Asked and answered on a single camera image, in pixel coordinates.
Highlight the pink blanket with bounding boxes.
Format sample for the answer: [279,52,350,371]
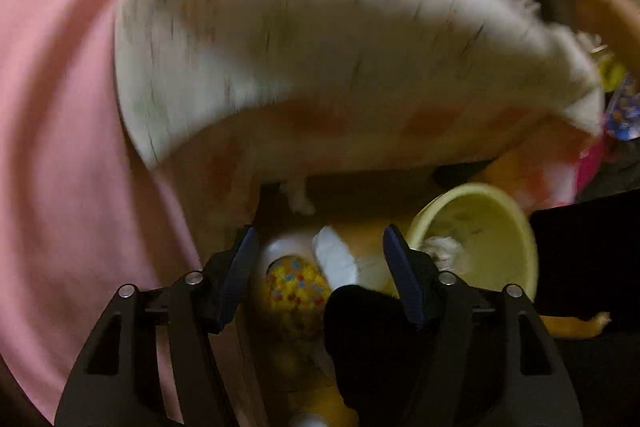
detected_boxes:
[0,0,262,426]

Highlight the white tissue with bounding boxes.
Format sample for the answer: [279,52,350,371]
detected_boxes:
[424,234,469,274]

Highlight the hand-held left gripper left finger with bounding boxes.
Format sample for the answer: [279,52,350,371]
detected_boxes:
[54,224,260,427]

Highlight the pink cloth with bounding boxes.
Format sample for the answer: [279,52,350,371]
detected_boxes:
[574,141,607,198]

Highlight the floral tablecloth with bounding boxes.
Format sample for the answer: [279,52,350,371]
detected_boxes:
[114,0,606,219]

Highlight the pale yellow plastic bowl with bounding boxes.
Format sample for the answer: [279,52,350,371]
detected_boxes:
[405,182,540,306]

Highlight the yellow floral cloth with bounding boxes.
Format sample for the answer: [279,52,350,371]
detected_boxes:
[252,237,334,349]

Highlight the white slipper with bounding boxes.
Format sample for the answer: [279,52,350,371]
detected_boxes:
[312,227,362,289]

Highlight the colourful printed bag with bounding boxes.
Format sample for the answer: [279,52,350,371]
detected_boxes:
[602,76,640,142]

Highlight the black cloth item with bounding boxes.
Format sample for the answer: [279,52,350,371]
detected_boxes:
[324,284,417,414]

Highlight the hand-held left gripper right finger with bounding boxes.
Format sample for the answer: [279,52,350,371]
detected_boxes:
[382,223,585,427]

